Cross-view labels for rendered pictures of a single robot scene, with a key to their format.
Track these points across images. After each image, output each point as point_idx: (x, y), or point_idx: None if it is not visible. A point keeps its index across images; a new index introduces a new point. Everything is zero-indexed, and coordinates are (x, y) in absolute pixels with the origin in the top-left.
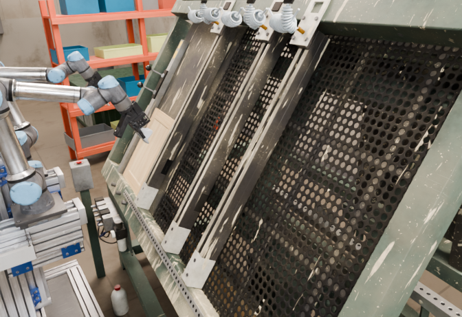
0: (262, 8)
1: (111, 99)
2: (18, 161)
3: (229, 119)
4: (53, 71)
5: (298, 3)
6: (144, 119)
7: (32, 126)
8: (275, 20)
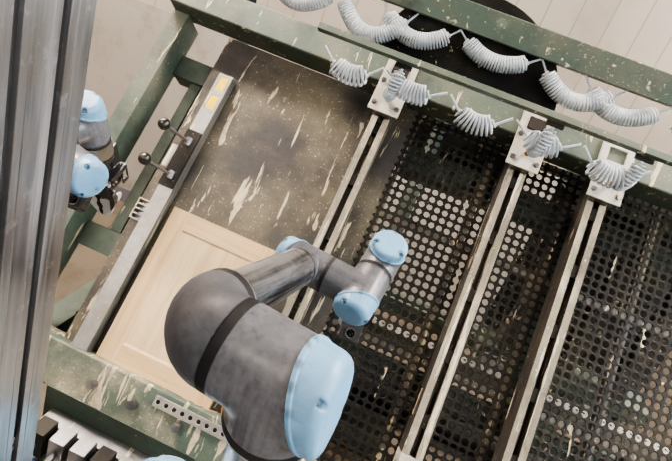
0: (498, 113)
1: None
2: None
3: (481, 281)
4: (95, 166)
5: (575, 134)
6: None
7: None
8: (610, 172)
